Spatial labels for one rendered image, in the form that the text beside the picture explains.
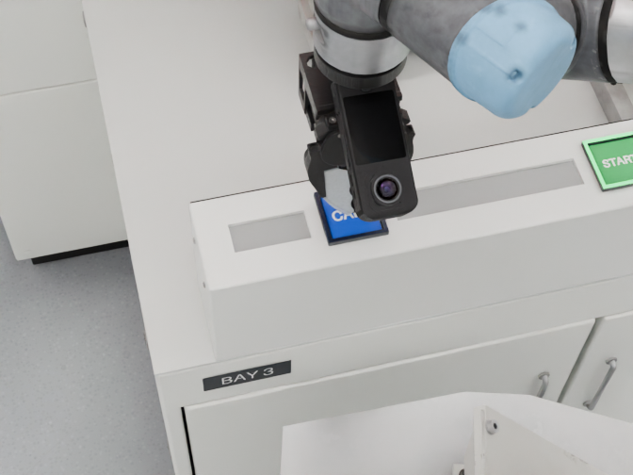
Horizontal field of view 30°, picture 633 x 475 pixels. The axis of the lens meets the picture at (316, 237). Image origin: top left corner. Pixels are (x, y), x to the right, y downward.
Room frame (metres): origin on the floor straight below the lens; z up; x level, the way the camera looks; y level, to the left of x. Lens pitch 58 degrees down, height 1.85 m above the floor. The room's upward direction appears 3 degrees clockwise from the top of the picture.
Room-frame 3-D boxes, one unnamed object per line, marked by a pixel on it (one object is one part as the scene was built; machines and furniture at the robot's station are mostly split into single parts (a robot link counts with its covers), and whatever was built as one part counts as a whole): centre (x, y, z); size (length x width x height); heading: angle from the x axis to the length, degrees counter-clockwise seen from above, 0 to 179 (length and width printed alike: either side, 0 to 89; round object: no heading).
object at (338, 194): (0.59, -0.01, 1.01); 0.06 x 0.03 x 0.09; 17
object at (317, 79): (0.60, -0.02, 1.12); 0.09 x 0.08 x 0.12; 17
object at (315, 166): (0.57, -0.01, 1.06); 0.05 x 0.02 x 0.09; 107
